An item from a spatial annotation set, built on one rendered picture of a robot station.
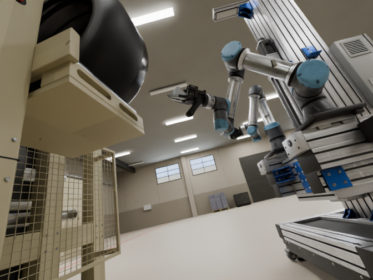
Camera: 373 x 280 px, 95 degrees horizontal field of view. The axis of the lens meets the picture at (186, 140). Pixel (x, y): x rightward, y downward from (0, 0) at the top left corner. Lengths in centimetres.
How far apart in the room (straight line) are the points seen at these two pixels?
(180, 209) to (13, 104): 1194
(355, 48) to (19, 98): 163
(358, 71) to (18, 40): 153
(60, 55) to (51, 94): 10
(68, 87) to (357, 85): 143
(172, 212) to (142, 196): 234
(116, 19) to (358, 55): 135
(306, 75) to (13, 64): 97
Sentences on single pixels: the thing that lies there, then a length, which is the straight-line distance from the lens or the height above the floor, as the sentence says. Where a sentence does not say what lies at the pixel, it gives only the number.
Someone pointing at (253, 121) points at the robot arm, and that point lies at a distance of 154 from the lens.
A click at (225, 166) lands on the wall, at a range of 1244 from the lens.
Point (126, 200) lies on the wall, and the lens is 1340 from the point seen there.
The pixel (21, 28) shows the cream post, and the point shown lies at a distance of 66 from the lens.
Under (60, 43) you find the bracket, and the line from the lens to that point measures 58.
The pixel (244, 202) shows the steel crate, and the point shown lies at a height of 18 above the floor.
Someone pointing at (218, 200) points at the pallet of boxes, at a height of 61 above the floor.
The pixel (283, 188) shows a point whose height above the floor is 45.
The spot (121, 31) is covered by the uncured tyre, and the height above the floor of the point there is 108.
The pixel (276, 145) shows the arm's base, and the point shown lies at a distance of 144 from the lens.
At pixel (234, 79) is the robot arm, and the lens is 117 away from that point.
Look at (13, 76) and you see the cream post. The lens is 55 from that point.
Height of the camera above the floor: 46
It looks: 22 degrees up
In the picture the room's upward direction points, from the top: 13 degrees counter-clockwise
